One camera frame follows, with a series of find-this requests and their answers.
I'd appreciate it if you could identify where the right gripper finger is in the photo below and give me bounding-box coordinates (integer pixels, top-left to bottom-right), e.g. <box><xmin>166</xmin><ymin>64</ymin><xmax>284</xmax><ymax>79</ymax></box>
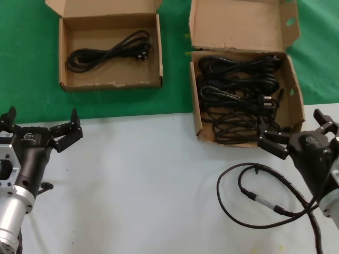
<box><xmin>313</xmin><ymin>108</ymin><xmax>339</xmax><ymax>140</ymax></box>
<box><xmin>257</xmin><ymin>116</ymin><xmax>292</xmax><ymax>160</ymax></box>

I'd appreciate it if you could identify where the black left wrist cable plug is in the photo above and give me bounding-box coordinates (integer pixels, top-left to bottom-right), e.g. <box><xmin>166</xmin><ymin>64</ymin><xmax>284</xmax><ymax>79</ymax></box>
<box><xmin>37</xmin><ymin>182</ymin><xmax>55</xmax><ymax>196</ymax></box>

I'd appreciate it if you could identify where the thick black wrapped cable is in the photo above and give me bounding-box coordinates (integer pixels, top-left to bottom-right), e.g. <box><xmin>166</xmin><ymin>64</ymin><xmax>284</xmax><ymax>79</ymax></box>
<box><xmin>253</xmin><ymin>163</ymin><xmax>324</xmax><ymax>254</ymax></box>

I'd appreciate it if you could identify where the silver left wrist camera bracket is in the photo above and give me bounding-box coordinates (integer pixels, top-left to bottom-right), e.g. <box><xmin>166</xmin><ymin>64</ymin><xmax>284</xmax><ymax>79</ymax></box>
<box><xmin>0</xmin><ymin>144</ymin><xmax>22</xmax><ymax>193</ymax></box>

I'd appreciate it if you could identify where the black power cable with plug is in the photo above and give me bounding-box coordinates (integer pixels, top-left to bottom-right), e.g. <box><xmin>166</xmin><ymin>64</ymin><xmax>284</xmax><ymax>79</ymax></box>
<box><xmin>200</xmin><ymin>85</ymin><xmax>286</xmax><ymax>113</ymax></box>

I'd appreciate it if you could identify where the green table mat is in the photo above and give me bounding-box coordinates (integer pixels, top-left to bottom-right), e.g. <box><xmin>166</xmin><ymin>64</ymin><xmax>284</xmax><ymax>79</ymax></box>
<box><xmin>0</xmin><ymin>0</ymin><xmax>339</xmax><ymax>124</ymax></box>

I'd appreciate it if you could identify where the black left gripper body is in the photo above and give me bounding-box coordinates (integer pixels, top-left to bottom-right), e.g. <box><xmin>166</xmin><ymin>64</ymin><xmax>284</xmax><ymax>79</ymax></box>
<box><xmin>12</xmin><ymin>126</ymin><xmax>56</xmax><ymax>198</ymax></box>

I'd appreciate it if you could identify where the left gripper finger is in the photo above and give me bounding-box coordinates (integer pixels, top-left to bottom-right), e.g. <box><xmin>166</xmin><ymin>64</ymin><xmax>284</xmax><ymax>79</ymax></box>
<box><xmin>49</xmin><ymin>107</ymin><xmax>84</xmax><ymax>153</ymax></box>
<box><xmin>0</xmin><ymin>106</ymin><xmax>21</xmax><ymax>133</ymax></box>

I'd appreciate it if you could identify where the small brown cardboard box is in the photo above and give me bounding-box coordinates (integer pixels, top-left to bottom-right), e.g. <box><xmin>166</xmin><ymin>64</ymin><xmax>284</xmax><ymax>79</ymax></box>
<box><xmin>44</xmin><ymin>0</ymin><xmax>164</xmax><ymax>93</ymax></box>

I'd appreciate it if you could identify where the dark left arm cable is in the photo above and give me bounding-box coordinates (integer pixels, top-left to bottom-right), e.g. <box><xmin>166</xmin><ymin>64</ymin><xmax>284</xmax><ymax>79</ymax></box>
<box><xmin>15</xmin><ymin>229</ymin><xmax>25</xmax><ymax>254</ymax></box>

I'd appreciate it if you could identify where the thin black cable with connector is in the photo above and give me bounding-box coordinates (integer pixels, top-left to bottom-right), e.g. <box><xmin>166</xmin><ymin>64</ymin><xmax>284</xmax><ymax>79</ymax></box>
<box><xmin>216</xmin><ymin>162</ymin><xmax>320</xmax><ymax>229</ymax></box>

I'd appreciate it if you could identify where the large brown cardboard box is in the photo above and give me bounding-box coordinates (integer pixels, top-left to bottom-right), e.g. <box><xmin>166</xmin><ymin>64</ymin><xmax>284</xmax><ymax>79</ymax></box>
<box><xmin>188</xmin><ymin>0</ymin><xmax>306</xmax><ymax>149</ymax></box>

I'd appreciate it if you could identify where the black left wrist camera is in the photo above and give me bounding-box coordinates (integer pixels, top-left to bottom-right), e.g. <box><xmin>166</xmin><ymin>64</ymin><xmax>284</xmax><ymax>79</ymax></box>
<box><xmin>0</xmin><ymin>129</ymin><xmax>15</xmax><ymax>146</ymax></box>

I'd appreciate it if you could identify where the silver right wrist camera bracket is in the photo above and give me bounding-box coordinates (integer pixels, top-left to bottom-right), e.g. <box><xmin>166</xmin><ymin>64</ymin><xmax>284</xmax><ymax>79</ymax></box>
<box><xmin>329</xmin><ymin>158</ymin><xmax>339</xmax><ymax>190</ymax></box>

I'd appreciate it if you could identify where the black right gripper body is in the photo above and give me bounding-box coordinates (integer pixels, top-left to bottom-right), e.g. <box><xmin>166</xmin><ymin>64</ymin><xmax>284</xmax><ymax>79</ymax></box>
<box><xmin>288</xmin><ymin>131</ymin><xmax>339</xmax><ymax>204</ymax></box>

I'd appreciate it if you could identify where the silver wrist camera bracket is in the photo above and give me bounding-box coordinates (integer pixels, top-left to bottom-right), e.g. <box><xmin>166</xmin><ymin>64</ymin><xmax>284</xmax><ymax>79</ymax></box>
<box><xmin>0</xmin><ymin>144</ymin><xmax>22</xmax><ymax>193</ymax></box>
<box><xmin>329</xmin><ymin>158</ymin><xmax>339</xmax><ymax>190</ymax></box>

